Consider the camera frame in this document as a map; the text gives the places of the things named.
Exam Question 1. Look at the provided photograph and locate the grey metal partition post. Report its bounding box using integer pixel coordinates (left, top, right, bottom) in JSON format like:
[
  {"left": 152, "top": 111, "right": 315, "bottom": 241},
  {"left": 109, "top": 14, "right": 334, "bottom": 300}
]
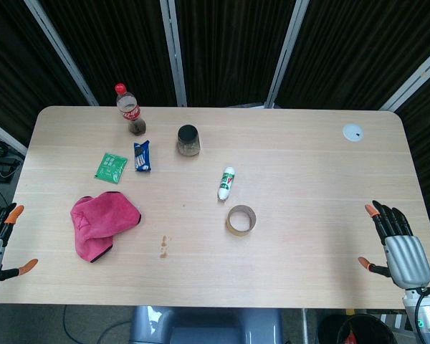
[
  {"left": 378, "top": 52, "right": 430, "bottom": 111},
  {"left": 0, "top": 116, "right": 29, "bottom": 156},
  {"left": 264, "top": 0, "right": 311, "bottom": 109},
  {"left": 24, "top": 0, "right": 100, "bottom": 108},
  {"left": 160, "top": 0, "right": 188, "bottom": 108}
]

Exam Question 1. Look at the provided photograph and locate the black trash bin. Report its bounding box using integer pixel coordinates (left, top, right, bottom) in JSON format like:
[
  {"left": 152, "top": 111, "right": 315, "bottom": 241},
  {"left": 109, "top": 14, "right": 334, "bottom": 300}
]
[{"left": 317, "top": 313, "right": 401, "bottom": 344}]

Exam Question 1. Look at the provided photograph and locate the pink cloth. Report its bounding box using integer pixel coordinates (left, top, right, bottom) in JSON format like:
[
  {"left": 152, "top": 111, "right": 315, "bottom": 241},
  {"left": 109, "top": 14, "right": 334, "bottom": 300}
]
[{"left": 70, "top": 191, "right": 143, "bottom": 265}]

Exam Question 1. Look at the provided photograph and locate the small white plastic bottle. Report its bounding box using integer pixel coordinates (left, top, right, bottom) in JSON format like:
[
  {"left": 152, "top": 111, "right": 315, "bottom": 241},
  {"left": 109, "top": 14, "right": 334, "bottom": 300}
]
[{"left": 216, "top": 166, "right": 236, "bottom": 201}]

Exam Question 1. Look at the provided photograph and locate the blue snack packet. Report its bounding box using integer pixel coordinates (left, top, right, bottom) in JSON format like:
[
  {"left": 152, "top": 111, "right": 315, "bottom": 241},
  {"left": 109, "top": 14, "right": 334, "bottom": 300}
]
[{"left": 133, "top": 140, "right": 153, "bottom": 173}]

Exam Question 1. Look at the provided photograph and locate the glass jar black lid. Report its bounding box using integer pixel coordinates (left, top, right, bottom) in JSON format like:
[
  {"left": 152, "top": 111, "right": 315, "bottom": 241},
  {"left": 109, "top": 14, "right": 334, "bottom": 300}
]
[{"left": 176, "top": 124, "right": 203, "bottom": 157}]

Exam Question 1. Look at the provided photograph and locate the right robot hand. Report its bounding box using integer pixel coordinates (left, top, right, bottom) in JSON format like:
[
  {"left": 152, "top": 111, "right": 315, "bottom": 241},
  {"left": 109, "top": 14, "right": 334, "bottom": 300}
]
[{"left": 358, "top": 200, "right": 430, "bottom": 290}]

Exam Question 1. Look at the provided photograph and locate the white table cable grommet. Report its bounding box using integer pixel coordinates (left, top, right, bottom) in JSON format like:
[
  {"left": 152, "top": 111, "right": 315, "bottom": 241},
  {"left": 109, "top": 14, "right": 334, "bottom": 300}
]
[{"left": 342, "top": 123, "right": 365, "bottom": 143}]

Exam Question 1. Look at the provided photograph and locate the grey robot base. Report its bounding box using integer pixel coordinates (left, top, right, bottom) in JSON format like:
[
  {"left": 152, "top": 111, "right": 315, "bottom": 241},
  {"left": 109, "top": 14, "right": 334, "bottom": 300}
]
[{"left": 128, "top": 305, "right": 284, "bottom": 344}]

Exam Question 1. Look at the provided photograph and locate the white table leg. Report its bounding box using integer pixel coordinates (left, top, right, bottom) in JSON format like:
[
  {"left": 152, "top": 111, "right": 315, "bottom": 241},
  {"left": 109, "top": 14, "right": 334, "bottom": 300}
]
[{"left": 300, "top": 307, "right": 310, "bottom": 344}]

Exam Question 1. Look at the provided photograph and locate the cola bottle red cap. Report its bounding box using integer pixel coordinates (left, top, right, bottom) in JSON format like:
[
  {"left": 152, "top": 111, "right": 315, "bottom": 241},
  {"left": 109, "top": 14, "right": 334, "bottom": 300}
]
[{"left": 115, "top": 82, "right": 147, "bottom": 136}]

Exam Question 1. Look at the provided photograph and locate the yellow tape roll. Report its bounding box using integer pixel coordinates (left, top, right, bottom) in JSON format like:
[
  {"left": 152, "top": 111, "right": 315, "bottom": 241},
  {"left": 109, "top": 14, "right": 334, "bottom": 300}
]
[{"left": 225, "top": 204, "right": 257, "bottom": 238}]

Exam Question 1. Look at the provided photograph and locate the black floor cable bundle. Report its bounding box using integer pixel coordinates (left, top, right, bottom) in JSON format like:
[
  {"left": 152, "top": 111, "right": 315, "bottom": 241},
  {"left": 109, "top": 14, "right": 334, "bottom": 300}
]
[{"left": 0, "top": 138, "right": 22, "bottom": 182}]

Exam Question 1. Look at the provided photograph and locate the green sachet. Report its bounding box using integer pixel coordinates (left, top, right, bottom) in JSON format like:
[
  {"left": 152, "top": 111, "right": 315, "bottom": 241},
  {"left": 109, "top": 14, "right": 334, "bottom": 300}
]
[{"left": 93, "top": 151, "right": 128, "bottom": 184}]

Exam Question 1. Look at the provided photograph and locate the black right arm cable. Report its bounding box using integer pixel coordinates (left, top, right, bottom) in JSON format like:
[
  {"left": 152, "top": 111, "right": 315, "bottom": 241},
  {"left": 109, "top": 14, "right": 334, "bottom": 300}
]
[{"left": 414, "top": 285, "right": 430, "bottom": 344}]

